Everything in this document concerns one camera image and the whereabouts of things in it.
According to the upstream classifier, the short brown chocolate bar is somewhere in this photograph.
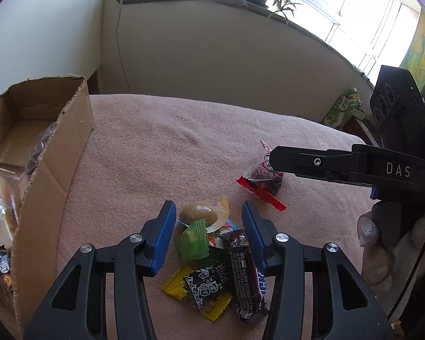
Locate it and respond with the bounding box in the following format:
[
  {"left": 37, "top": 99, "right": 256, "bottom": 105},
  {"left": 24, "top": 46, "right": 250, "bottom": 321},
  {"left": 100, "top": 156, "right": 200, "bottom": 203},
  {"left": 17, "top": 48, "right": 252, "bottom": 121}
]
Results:
[{"left": 222, "top": 229, "right": 270, "bottom": 323}]

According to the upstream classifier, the long brown chocolate bar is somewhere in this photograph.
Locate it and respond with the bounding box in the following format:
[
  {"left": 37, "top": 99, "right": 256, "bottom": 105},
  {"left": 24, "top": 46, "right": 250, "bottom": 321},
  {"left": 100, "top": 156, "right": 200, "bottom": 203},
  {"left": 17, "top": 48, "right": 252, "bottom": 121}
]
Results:
[{"left": 0, "top": 244, "right": 15, "bottom": 291}]

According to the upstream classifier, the clear cracker packet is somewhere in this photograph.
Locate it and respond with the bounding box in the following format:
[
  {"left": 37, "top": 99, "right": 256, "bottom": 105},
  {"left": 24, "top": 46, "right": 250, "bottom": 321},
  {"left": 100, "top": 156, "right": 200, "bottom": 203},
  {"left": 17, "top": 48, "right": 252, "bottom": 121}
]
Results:
[{"left": 0, "top": 165, "right": 25, "bottom": 256}]

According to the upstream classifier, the brown cardboard box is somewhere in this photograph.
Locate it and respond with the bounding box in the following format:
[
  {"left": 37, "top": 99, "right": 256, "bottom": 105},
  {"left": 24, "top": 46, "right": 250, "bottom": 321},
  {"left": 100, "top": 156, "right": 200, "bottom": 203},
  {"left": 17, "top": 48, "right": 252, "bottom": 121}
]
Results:
[{"left": 0, "top": 75, "right": 95, "bottom": 339}]

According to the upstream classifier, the wall map poster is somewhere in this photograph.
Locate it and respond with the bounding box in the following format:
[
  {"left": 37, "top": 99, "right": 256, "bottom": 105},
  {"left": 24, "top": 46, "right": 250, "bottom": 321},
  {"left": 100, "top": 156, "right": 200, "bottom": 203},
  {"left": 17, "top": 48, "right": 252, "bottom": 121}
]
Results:
[{"left": 398, "top": 10, "right": 425, "bottom": 96}]

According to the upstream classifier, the dark red box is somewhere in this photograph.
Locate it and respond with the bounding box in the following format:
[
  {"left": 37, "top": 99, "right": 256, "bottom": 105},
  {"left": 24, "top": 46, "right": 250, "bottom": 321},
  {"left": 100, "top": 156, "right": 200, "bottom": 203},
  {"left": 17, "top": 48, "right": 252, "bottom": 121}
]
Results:
[{"left": 340, "top": 113, "right": 379, "bottom": 146}]

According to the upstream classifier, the red-ended dried fruit packet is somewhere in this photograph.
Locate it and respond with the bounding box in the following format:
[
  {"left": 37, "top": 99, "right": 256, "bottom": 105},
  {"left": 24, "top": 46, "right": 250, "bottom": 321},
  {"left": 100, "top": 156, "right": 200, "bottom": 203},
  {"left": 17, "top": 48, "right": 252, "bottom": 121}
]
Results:
[
  {"left": 235, "top": 139, "right": 287, "bottom": 212},
  {"left": 25, "top": 122, "right": 59, "bottom": 178}
]

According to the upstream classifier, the white framed window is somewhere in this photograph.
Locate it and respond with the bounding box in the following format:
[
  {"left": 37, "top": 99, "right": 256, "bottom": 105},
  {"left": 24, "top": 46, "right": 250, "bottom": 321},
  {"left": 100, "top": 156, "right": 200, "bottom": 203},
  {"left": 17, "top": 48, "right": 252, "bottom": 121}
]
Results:
[{"left": 163, "top": 0, "right": 422, "bottom": 75}]

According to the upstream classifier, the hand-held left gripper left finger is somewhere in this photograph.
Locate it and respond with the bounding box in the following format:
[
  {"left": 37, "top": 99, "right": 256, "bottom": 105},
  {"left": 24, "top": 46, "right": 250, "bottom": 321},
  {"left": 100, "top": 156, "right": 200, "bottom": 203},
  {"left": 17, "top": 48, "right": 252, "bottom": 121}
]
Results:
[{"left": 23, "top": 200, "right": 178, "bottom": 340}]

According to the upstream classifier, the yellow jelly cup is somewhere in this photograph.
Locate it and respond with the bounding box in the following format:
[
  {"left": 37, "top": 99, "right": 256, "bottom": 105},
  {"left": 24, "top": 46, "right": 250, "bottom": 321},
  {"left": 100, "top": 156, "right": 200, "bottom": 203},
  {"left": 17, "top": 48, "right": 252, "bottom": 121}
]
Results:
[{"left": 178, "top": 196, "right": 231, "bottom": 227}]

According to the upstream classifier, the pink blanket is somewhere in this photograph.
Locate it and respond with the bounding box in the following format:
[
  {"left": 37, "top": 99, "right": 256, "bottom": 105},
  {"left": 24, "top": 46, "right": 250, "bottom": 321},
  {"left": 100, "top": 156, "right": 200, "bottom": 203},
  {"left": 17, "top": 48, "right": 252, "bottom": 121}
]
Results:
[{"left": 55, "top": 94, "right": 386, "bottom": 340}]

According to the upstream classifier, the black and yellow packet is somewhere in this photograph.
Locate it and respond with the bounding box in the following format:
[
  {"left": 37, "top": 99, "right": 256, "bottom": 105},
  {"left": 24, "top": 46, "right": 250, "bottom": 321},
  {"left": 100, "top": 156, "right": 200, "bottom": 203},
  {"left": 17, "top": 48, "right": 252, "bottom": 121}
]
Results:
[{"left": 162, "top": 260, "right": 233, "bottom": 322}]

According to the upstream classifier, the person's right hand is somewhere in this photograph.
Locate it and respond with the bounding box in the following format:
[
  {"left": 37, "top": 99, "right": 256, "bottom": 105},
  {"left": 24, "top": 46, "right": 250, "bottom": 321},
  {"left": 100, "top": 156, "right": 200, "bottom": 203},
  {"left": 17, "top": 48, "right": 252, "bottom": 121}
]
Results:
[{"left": 357, "top": 203, "right": 394, "bottom": 295}]

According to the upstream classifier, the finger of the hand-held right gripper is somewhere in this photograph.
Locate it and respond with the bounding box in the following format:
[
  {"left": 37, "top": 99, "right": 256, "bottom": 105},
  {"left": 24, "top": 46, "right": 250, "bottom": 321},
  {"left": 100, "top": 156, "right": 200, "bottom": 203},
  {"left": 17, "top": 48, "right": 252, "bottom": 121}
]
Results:
[{"left": 268, "top": 144, "right": 371, "bottom": 186}]

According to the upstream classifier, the green printed bag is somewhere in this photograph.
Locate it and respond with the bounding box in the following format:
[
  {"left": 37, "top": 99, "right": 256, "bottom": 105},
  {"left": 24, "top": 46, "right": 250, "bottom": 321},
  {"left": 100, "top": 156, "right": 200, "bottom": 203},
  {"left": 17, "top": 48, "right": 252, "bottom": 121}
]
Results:
[{"left": 322, "top": 87, "right": 365, "bottom": 130}]

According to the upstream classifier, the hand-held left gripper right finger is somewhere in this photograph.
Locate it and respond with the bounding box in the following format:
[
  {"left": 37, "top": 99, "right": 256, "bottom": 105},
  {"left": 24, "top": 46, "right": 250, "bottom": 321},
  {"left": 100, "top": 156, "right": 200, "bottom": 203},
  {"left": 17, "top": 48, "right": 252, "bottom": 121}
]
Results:
[{"left": 241, "top": 200, "right": 394, "bottom": 340}]

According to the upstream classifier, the light green square packet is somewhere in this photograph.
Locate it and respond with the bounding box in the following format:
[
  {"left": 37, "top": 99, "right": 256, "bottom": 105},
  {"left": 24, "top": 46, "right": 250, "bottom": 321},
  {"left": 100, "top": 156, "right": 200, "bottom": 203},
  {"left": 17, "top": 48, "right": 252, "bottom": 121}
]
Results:
[{"left": 174, "top": 220, "right": 209, "bottom": 262}]

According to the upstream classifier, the white cabinet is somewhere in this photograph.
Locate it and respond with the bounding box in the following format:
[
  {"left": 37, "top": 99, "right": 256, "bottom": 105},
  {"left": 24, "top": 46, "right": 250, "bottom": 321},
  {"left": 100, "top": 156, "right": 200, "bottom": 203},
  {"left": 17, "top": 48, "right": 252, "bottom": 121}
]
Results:
[{"left": 0, "top": 0, "right": 110, "bottom": 89}]

